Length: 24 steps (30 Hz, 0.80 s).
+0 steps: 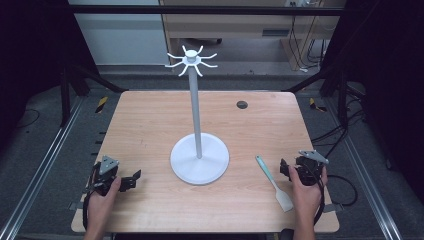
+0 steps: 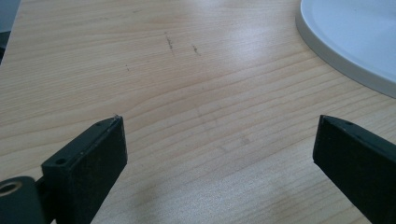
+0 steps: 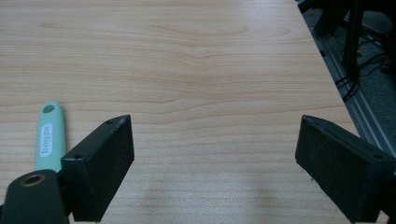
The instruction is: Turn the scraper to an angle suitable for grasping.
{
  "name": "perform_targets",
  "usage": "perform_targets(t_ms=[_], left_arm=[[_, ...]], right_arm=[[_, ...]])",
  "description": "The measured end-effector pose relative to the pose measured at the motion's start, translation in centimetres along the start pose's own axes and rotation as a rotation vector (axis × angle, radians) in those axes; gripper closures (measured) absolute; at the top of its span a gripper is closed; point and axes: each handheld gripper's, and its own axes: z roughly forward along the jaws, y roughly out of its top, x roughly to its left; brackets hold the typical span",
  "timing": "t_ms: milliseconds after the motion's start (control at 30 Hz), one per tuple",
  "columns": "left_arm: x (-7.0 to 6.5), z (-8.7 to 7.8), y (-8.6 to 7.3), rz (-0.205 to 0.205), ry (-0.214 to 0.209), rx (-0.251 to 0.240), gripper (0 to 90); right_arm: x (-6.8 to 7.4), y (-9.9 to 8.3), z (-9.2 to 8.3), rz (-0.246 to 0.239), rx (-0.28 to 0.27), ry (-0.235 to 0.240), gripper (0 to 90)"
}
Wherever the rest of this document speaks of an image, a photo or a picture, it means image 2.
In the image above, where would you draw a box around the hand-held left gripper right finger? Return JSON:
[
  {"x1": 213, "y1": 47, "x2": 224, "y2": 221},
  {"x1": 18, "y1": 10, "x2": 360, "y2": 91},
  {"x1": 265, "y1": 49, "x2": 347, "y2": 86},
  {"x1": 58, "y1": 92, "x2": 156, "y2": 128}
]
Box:
[{"x1": 312, "y1": 114, "x2": 396, "y2": 224}]

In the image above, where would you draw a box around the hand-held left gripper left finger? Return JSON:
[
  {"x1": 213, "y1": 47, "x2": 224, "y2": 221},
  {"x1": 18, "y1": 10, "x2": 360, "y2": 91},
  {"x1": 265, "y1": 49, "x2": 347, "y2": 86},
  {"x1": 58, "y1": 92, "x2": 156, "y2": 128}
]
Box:
[{"x1": 41, "y1": 115, "x2": 128, "y2": 224}]

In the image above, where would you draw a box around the white round plate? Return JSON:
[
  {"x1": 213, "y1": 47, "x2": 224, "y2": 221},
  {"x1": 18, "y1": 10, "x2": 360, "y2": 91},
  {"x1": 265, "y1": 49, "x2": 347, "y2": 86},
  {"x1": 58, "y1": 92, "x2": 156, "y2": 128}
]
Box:
[{"x1": 295, "y1": 0, "x2": 396, "y2": 99}]

